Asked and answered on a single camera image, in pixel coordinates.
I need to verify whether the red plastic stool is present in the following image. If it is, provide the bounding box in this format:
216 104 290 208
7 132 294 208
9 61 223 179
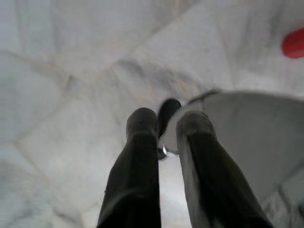
282 28 304 59

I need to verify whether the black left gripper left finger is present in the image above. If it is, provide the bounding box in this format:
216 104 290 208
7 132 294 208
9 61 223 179
96 107 162 228

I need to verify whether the grey robot leg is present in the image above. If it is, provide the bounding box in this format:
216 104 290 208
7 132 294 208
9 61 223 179
163 89 304 188

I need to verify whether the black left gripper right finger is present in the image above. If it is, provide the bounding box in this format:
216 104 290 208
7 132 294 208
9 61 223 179
176 111 274 228

